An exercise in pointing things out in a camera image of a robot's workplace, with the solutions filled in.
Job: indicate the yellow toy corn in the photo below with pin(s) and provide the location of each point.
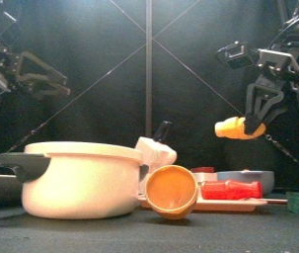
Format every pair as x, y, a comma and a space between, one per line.
230, 128

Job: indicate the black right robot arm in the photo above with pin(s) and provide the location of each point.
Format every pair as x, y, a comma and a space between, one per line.
298, 23

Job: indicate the pale pink plate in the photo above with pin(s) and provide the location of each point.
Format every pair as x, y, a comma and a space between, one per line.
226, 205

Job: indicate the white pot lid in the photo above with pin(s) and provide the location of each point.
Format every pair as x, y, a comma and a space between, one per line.
86, 150

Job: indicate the grey bowl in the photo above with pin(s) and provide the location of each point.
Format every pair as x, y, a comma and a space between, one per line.
261, 179

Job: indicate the red and white small container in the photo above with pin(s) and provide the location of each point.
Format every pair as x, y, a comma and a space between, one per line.
203, 173

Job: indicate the red thin stick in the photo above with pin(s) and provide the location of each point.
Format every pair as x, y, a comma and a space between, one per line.
275, 201

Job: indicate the grey flat tray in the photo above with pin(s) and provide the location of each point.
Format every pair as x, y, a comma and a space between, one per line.
0, 187

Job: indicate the orange toy cup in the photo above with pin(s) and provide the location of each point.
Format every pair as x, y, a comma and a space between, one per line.
171, 191

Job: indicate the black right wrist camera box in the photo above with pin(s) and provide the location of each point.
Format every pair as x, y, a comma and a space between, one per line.
237, 55

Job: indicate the grey vertical frame pole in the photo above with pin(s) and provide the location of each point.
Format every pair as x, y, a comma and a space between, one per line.
148, 66

